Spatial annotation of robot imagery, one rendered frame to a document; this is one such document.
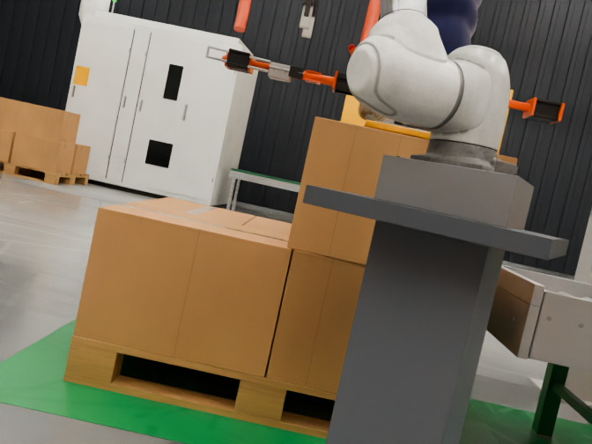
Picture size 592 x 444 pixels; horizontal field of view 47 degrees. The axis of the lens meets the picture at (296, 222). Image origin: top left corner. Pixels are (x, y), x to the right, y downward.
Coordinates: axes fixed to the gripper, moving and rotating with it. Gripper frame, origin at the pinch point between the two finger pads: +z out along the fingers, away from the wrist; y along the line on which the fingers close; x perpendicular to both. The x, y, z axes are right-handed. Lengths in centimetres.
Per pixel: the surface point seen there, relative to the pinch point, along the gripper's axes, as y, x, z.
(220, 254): -18, 9, 73
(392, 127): -14.0, -32.8, 25.6
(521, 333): -29, -79, 75
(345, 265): -17, -28, 69
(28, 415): -49, 45, 122
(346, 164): -16.9, -21.9, 39.3
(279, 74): -2.7, 4.8, 15.8
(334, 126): -16.7, -15.9, 29.2
